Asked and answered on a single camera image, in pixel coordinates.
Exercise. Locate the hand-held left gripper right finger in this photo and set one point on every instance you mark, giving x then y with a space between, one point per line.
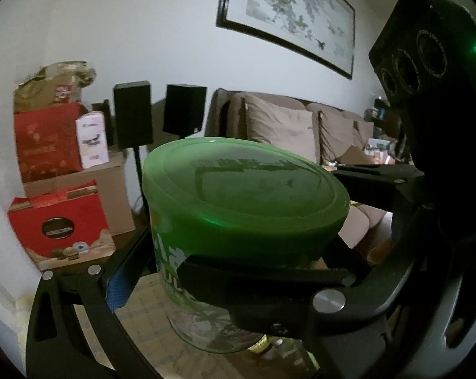
360 359

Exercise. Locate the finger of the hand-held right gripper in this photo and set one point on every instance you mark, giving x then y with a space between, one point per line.
380 175
269 288

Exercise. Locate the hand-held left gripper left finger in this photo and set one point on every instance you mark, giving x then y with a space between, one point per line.
117 288

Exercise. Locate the green lidded snack jar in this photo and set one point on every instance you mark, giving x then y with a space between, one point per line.
242 205

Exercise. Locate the pile of colourful packets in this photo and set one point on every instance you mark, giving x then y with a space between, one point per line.
380 152

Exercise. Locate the small cardboard box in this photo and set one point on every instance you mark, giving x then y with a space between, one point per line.
356 156

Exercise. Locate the yellow checked tablecloth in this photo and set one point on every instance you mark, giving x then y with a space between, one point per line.
151 323

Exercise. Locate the brown cardboard carton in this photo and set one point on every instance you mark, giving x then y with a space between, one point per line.
111 197

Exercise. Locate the red cookie box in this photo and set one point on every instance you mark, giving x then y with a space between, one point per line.
44 213

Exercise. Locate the large tan cushion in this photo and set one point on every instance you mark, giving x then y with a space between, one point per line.
281 126

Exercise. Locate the framed ink painting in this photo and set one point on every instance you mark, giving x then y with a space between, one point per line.
293 8

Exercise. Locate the white and pink box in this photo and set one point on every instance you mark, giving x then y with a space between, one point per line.
91 142

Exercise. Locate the red gift bag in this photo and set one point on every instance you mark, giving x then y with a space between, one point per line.
44 146

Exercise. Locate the brown sofa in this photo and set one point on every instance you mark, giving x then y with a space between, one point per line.
230 118

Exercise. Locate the black speaker on stand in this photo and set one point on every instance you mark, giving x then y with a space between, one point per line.
132 114
184 106

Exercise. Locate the crumpled brown paper bag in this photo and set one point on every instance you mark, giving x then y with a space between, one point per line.
48 87

